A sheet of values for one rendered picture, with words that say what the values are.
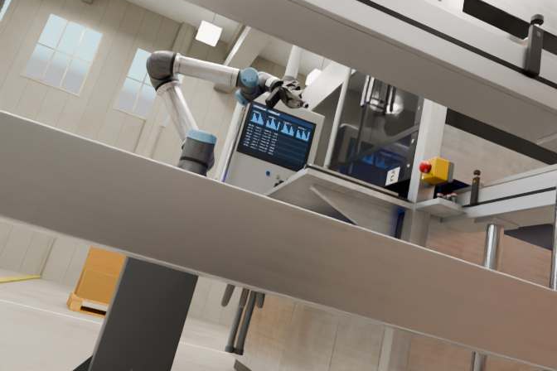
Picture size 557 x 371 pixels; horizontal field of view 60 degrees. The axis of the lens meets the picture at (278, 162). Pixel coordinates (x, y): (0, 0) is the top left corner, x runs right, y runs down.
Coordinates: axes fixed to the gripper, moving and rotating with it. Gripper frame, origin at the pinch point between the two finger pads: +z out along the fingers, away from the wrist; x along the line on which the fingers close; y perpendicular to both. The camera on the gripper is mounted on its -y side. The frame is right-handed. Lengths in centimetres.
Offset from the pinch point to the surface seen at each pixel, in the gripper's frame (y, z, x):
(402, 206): 2, 55, 23
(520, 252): 35, 79, 50
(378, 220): -5, 50, 28
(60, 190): -88, 97, -58
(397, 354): -27, 81, 51
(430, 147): 23, 48, 12
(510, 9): 92, 26, -13
